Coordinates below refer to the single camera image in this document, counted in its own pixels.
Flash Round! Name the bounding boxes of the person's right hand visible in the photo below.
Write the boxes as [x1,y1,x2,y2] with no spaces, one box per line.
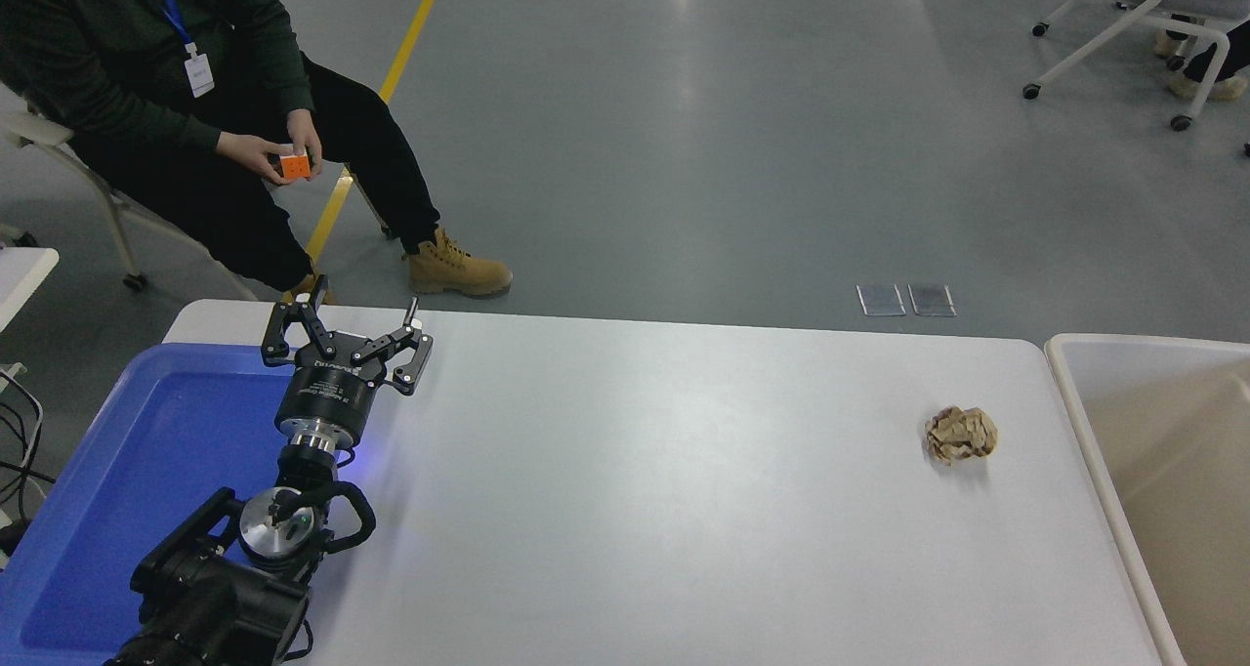
[217,132,297,188]

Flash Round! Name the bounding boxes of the crumpled tan paper ball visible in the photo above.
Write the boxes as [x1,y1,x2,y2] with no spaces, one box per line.
[925,405,999,467]

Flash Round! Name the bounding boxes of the white wheeled chair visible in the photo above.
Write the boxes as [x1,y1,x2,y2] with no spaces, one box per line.
[1021,0,1250,132]

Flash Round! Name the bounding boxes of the pale folding chair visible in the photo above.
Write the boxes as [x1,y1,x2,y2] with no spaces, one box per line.
[0,85,396,302]

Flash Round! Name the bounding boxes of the white name badge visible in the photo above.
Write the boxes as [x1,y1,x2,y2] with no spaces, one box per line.
[184,47,216,100]

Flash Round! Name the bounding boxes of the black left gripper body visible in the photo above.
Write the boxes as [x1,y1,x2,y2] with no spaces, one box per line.
[274,352,388,448]

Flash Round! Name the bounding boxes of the person's left hand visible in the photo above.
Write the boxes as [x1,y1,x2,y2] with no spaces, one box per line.
[284,107,325,176]

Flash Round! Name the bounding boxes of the blue plastic tray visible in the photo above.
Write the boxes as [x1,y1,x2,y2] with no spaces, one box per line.
[0,344,328,666]

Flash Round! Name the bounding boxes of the blue lanyard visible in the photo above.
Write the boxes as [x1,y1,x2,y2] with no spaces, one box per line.
[107,0,198,54]

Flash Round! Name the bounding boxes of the large pale bin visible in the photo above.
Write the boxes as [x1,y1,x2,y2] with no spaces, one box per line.
[1045,332,1250,666]

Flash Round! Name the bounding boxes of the seated person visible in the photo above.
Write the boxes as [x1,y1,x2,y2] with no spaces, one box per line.
[0,0,515,302]

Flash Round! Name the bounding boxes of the black cables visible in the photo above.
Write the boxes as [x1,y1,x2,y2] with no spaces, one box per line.
[0,363,46,542]

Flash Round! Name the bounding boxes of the small white table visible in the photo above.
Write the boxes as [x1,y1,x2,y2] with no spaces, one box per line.
[0,246,60,333]

